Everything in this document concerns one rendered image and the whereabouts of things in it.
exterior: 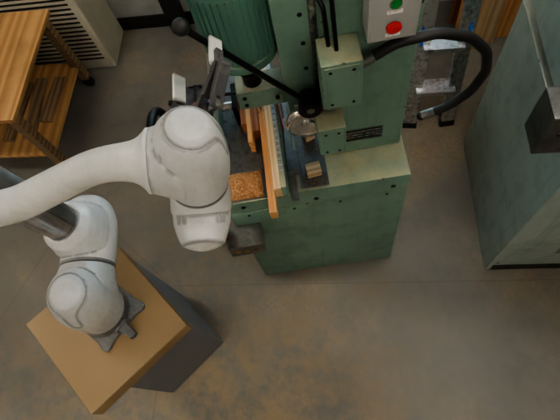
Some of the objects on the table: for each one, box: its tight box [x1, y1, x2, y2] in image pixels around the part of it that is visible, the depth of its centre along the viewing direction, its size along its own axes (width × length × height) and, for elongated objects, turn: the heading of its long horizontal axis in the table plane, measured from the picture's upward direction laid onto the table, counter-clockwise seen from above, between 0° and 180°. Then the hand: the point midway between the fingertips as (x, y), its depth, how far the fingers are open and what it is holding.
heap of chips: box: [228, 170, 263, 202], centre depth 133 cm, size 8×12×3 cm
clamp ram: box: [218, 83, 242, 126], centre depth 140 cm, size 9×8×9 cm
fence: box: [270, 63, 288, 196], centre depth 141 cm, size 60×2×6 cm, turn 10°
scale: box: [266, 63, 283, 172], centre depth 139 cm, size 50×1×1 cm, turn 10°
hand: (196, 62), depth 99 cm, fingers open, 13 cm apart
